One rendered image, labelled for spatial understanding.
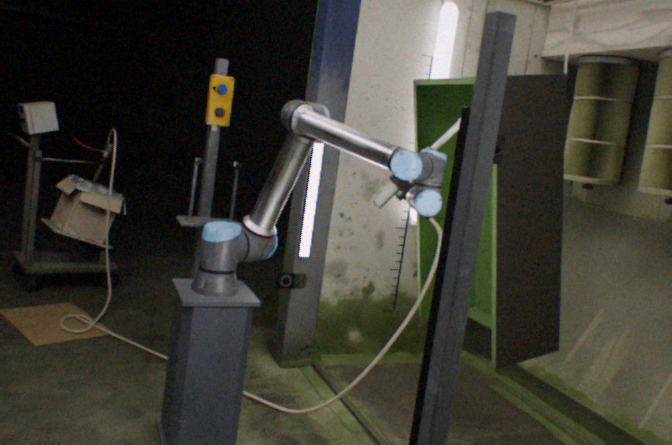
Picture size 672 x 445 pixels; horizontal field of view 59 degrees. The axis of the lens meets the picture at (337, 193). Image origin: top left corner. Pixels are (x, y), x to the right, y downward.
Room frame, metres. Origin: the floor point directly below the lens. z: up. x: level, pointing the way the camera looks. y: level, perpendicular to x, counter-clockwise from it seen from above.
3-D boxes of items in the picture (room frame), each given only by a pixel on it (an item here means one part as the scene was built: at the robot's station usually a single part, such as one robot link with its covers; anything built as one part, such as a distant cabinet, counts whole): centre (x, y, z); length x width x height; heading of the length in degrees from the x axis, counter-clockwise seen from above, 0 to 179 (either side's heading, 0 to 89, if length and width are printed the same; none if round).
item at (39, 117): (4.18, 1.92, 0.64); 0.73 x 0.50 x 1.27; 128
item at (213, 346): (2.36, 0.44, 0.32); 0.31 x 0.31 x 0.64; 24
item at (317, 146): (3.19, 0.14, 0.96); 0.06 x 0.02 x 0.63; 114
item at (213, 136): (3.21, 0.71, 0.82); 0.06 x 0.06 x 1.64; 24
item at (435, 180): (2.02, -0.30, 1.26); 0.12 x 0.09 x 0.12; 144
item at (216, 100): (3.16, 0.68, 1.42); 0.12 x 0.06 x 0.26; 114
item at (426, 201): (2.03, -0.30, 1.15); 0.12 x 0.09 x 0.10; 6
